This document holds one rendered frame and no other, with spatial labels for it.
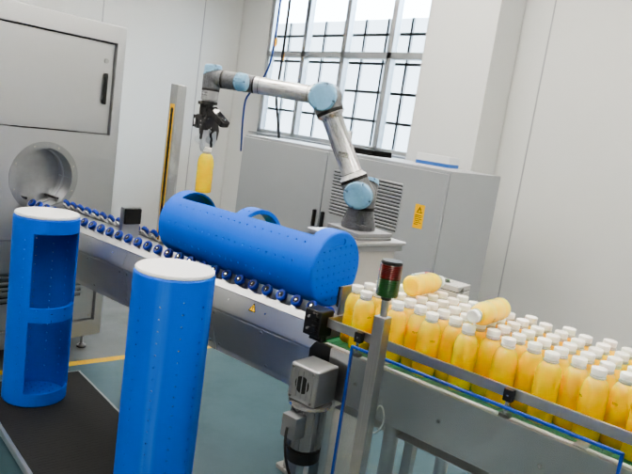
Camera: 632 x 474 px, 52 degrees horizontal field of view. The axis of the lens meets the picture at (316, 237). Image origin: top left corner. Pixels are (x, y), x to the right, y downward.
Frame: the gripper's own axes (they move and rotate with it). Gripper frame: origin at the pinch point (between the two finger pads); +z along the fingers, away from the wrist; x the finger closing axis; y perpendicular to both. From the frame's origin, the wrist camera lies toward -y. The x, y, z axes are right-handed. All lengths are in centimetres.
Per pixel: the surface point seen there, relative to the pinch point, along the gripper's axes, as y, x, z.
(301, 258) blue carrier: -71, 13, 30
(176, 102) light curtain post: 63, -31, -18
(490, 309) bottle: -142, 12, 29
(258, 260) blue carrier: -51, 13, 36
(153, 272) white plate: -42, 53, 40
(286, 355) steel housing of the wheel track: -68, 10, 68
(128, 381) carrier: -37, 56, 79
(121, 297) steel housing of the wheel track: 40, 7, 76
